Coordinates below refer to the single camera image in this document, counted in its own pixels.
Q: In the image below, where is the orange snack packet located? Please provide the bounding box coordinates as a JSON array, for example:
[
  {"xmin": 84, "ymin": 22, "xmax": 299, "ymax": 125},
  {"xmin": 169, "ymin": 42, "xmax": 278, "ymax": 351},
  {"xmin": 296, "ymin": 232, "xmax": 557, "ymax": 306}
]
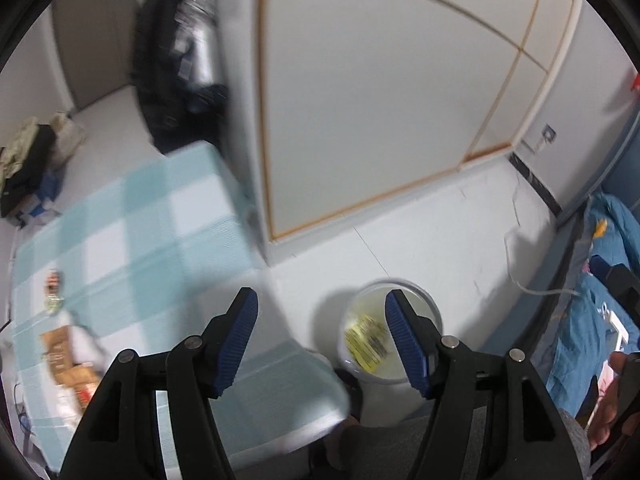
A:
[{"xmin": 60, "ymin": 362, "xmax": 101, "ymax": 408}]

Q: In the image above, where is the grey door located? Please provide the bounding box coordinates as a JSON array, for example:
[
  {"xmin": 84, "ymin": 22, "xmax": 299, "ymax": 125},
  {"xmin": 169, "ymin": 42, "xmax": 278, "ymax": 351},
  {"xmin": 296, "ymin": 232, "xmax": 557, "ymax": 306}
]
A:
[{"xmin": 52, "ymin": 0, "xmax": 146, "ymax": 111}]

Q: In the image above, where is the white plastic wrapper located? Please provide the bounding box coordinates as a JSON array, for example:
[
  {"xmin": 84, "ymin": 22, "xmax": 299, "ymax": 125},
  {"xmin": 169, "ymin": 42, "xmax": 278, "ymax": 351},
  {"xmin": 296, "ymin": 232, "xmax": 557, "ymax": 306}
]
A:
[{"xmin": 62, "ymin": 307, "xmax": 108, "ymax": 366}]

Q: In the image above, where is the tan snack packet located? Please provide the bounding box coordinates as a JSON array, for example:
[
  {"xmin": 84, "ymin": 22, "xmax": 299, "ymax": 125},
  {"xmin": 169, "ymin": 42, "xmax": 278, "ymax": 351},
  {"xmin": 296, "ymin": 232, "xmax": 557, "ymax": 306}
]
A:
[{"xmin": 41, "ymin": 326, "xmax": 73, "ymax": 373}]

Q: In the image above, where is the round white trash bin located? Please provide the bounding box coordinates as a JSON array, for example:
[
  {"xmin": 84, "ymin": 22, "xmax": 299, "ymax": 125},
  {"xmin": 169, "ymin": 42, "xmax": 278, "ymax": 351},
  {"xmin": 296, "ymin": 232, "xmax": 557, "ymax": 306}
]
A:
[{"xmin": 336, "ymin": 276, "xmax": 445, "ymax": 387}]

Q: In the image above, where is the pale green cloth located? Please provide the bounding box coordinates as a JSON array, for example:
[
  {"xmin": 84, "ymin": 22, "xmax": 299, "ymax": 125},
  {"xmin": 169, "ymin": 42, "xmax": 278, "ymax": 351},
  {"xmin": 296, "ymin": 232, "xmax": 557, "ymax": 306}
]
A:
[{"xmin": 2, "ymin": 117, "xmax": 40, "ymax": 181}]

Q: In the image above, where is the yellow snack wrapper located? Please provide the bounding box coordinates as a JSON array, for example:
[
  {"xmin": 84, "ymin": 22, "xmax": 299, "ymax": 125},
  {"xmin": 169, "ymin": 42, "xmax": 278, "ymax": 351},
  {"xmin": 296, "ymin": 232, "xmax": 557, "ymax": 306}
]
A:
[{"xmin": 345, "ymin": 315, "xmax": 391, "ymax": 373}]

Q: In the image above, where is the blue floral quilt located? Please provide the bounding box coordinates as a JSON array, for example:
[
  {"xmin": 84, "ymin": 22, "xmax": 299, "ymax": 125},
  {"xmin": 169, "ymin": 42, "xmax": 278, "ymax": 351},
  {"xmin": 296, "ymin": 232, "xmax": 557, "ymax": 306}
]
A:
[{"xmin": 545, "ymin": 192, "xmax": 640, "ymax": 411}]

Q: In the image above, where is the white bag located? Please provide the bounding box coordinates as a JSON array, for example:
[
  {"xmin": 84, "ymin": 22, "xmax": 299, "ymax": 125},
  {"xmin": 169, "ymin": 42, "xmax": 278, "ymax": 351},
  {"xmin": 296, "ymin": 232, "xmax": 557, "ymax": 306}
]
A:
[{"xmin": 52, "ymin": 112, "xmax": 87, "ymax": 162}]

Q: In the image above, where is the white wardrobe with wood trim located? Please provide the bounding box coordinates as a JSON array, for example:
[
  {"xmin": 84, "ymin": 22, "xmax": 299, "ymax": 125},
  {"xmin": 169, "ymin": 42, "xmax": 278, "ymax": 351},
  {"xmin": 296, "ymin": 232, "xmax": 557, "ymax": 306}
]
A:
[{"xmin": 257, "ymin": 0, "xmax": 583, "ymax": 243}]

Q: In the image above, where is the table with checkered tablecloth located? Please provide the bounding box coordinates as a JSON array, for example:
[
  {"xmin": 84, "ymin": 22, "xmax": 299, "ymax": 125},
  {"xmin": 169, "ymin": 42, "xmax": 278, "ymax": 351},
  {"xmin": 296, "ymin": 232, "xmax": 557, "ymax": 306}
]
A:
[{"xmin": 10, "ymin": 140, "xmax": 351, "ymax": 473}]

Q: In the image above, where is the person's right hand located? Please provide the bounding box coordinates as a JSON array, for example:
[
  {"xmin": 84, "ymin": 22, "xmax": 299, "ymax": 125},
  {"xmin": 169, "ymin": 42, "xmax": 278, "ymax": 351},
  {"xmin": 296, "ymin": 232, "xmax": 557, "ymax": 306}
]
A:
[{"xmin": 586, "ymin": 352, "xmax": 640, "ymax": 453}]

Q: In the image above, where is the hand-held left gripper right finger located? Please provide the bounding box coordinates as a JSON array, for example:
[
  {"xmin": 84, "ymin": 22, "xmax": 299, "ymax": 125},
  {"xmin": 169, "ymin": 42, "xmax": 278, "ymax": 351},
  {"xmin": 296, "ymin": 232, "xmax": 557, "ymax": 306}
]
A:
[{"xmin": 384, "ymin": 289, "xmax": 583, "ymax": 480}]

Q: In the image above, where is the black bag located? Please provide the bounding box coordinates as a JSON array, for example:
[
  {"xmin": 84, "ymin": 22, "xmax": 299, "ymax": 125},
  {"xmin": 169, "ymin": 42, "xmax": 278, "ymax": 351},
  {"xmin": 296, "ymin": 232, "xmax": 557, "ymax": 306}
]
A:
[{"xmin": 0, "ymin": 125, "xmax": 57, "ymax": 217}]

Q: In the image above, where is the black hanging jacket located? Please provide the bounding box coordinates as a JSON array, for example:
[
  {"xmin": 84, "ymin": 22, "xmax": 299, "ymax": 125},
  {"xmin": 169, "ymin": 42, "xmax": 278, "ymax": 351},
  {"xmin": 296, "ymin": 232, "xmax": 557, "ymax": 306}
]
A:
[{"xmin": 131, "ymin": 0, "xmax": 231, "ymax": 153}]

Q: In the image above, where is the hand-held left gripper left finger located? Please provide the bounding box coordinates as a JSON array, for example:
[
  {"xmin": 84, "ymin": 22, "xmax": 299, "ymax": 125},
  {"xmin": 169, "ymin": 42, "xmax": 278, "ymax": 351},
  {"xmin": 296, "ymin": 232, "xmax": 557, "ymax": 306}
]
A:
[{"xmin": 60, "ymin": 287, "xmax": 259, "ymax": 480}]

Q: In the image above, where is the small colourful wrapper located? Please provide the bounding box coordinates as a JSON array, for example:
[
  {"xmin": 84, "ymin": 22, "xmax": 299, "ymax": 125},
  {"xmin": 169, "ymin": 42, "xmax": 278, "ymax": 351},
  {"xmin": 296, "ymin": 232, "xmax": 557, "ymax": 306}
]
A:
[{"xmin": 44, "ymin": 270, "xmax": 65, "ymax": 313}]

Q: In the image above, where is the grey hanging garment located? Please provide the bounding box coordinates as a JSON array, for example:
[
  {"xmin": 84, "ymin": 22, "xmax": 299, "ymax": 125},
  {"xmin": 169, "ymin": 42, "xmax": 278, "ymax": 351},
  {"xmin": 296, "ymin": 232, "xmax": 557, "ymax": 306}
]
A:
[{"xmin": 175, "ymin": 0, "xmax": 222, "ymax": 86}]

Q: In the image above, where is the white charging cable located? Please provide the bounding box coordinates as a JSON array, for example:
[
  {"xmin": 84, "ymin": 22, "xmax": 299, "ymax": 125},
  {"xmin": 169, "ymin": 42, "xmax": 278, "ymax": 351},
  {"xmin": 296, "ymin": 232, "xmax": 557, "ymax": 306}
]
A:
[{"xmin": 504, "ymin": 175, "xmax": 583, "ymax": 298}]

